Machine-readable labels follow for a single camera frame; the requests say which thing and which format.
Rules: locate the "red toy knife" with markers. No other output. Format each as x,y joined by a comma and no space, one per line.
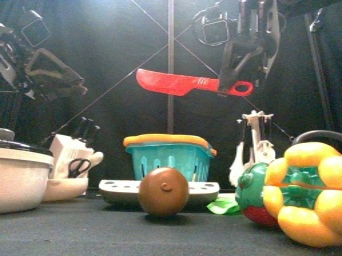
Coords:
175,83

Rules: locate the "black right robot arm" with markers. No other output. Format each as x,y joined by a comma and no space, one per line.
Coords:
307,6

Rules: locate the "white toy knife block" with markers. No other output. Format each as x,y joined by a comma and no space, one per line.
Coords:
67,153

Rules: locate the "black pot lid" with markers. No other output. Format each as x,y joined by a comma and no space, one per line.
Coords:
20,146

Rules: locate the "black toy scissors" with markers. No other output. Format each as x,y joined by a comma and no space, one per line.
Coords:
77,167

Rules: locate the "white utensil rack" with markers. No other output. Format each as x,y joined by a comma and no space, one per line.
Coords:
255,143

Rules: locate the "white toy cooking pot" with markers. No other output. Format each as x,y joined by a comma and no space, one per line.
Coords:
23,181

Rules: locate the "teal basket with orange rim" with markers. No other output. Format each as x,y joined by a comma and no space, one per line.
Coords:
168,160

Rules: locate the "grey toy tray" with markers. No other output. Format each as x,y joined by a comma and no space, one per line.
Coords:
116,191

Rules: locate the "brown toy kiwi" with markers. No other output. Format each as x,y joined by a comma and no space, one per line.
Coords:
163,193

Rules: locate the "red toy pepper green top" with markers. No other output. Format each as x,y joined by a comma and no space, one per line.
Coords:
251,196

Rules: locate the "yellow toy bell pepper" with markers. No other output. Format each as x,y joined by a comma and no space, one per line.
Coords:
307,196

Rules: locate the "green toy lettuce leaf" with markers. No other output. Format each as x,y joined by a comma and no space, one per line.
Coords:
222,206

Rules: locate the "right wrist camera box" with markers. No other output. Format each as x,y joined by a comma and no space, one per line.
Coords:
215,30

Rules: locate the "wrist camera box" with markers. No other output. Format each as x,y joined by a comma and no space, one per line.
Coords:
215,30
35,30

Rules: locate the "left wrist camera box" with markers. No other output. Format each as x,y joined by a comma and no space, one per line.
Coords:
35,30

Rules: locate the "black slanted frame strut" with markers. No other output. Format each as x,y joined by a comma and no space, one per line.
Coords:
318,73

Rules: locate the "grey vertical frame pole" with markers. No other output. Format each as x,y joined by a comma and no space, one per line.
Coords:
170,50

